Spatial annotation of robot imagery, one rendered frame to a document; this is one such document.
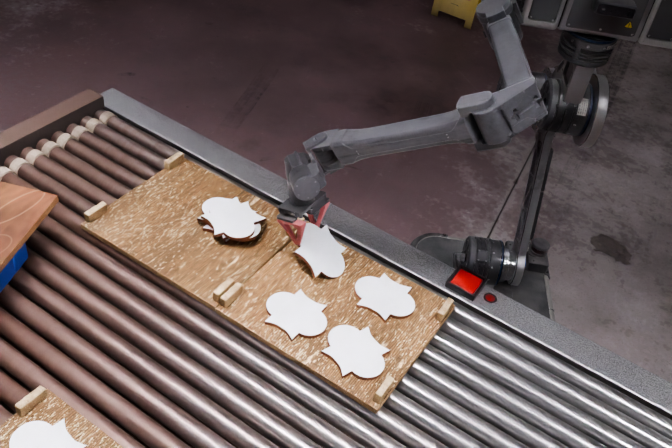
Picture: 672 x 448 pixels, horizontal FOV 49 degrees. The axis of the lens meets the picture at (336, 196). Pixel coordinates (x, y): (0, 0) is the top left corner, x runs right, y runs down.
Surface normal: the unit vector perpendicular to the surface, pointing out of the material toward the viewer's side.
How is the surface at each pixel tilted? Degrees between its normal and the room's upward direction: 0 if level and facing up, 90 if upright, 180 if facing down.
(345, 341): 0
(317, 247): 32
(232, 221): 0
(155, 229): 0
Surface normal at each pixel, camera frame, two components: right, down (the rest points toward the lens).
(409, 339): 0.11, -0.76
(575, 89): -0.11, 0.63
